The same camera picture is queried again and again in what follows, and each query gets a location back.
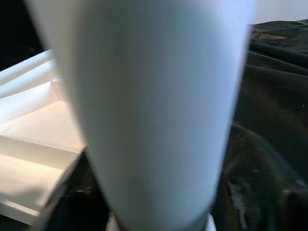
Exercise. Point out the black shiny table cloth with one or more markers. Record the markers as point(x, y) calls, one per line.
point(276, 84)

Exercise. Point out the white plastic table leg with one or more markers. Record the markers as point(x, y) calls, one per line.
point(149, 108)

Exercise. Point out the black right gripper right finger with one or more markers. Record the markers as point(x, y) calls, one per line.
point(260, 192)

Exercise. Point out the white plastic children table top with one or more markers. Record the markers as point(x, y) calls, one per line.
point(36, 132)

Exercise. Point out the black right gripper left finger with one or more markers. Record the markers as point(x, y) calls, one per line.
point(79, 207)

